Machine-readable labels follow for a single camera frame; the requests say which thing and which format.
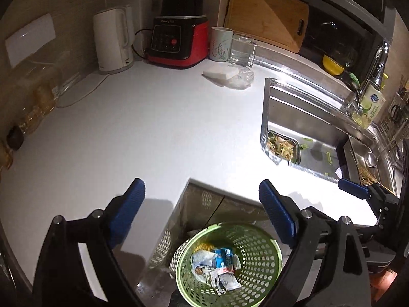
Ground clear cooking oil bottle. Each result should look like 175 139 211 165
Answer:
16 62 82 135

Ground dark kitchen window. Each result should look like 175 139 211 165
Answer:
233 0 400 80

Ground blue and white milk carton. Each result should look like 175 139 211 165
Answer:
212 247 242 271

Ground clear glass mug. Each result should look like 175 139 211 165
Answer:
228 33 258 68

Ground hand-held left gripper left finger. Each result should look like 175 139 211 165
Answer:
32 177 146 307

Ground white electric kettle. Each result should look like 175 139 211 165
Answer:
93 5 135 75

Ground wooden cutting board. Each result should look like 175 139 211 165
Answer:
224 0 310 54

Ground chrome faucet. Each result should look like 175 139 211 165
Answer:
347 40 389 112

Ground steel drain tray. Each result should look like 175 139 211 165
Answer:
338 134 403 195

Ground white ceramic mug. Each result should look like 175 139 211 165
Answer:
209 26 234 63

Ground dish soap bottle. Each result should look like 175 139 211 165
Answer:
350 83 387 130

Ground bundle of bamboo skewers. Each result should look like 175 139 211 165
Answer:
358 166 379 186

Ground person's right forearm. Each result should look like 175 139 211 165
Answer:
376 269 398 299

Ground glossy cabinet front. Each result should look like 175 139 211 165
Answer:
147 181 269 272

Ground red and black blender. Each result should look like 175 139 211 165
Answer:
146 0 221 69

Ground black power cable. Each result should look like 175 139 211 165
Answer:
132 28 154 60

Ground clear crumpled plastic wrap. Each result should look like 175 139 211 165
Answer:
224 67 255 90

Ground torn white packet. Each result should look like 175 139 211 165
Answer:
217 272 242 291

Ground steel strainer with food scraps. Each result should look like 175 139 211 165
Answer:
267 130 303 162

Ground wire dish rack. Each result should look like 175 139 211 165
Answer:
377 73 409 170

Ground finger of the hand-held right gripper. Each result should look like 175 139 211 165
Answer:
338 178 400 221

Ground white tissue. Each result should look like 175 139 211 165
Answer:
195 270 224 292
191 250 217 267

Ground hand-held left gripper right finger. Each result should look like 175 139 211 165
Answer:
259 180 369 307

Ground black scissors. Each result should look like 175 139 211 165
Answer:
390 104 404 124

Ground green perforated waste basket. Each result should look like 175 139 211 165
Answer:
172 222 283 307

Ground yellow bowl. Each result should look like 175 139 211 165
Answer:
322 54 346 76

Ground oil bottle with black cap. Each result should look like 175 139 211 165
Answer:
0 126 25 171

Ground stainless steel sink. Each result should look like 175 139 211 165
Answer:
259 77 405 199

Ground white wall switch plate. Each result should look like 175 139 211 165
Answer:
5 13 57 68

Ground white perforated basket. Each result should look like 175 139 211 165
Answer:
150 228 194 274

